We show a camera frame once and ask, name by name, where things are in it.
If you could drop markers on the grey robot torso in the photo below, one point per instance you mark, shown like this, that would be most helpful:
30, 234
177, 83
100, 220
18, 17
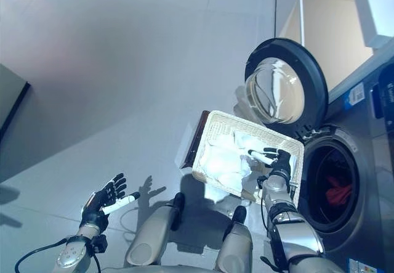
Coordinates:
172, 270

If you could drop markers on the orange-red garment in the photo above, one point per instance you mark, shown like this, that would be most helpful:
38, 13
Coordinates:
338, 191

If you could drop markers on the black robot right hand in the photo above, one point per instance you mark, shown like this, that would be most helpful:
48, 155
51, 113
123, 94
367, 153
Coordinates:
283, 162

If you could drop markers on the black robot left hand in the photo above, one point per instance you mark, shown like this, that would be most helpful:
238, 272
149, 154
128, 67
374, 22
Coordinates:
94, 206

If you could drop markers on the round glass washing machine door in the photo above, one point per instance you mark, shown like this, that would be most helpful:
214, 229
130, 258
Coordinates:
314, 79

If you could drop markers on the grey panel with dark edge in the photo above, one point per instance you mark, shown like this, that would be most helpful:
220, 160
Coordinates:
10, 100

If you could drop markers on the silver robot left leg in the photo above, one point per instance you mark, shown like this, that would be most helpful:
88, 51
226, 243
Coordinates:
154, 233

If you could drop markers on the grey front-load washing machine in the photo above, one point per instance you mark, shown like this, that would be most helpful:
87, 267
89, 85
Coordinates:
363, 162

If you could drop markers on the blue white barcode sticker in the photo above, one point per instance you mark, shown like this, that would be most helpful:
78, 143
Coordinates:
354, 96

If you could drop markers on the silver robot right leg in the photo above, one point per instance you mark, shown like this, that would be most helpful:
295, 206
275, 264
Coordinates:
237, 245

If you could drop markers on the blue energy label sticker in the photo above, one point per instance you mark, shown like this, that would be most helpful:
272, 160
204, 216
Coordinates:
360, 267

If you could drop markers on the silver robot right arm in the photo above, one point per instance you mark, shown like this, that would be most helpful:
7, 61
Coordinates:
292, 233

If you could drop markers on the white garment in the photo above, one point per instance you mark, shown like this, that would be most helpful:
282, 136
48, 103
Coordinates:
224, 162

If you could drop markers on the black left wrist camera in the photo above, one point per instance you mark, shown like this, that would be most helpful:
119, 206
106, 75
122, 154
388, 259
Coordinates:
99, 243

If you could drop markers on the silver robot leg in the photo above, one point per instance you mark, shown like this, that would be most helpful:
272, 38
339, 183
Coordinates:
237, 245
154, 233

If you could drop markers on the cream wicker laundry basket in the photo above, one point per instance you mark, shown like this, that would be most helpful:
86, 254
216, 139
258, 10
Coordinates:
221, 125

